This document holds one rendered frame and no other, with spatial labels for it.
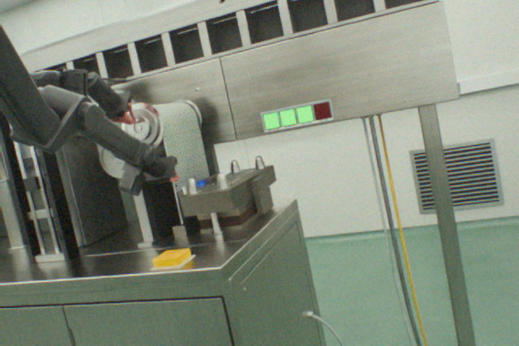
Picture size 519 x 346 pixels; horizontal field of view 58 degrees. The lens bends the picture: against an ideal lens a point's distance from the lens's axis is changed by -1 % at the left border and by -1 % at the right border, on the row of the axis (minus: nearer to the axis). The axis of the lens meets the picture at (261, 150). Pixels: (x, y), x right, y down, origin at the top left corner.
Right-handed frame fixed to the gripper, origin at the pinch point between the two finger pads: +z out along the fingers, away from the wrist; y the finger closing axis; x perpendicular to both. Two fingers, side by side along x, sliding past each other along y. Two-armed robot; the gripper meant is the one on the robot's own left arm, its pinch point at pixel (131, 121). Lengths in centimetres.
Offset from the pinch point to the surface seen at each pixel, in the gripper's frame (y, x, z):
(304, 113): 42, 17, 33
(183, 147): 6.9, 0.8, 18.4
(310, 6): 48, 49, 17
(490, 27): 132, 187, 196
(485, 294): 97, -5, 194
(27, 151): -36.0, -6.2, -2.3
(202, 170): 7.1, -1.0, 31.4
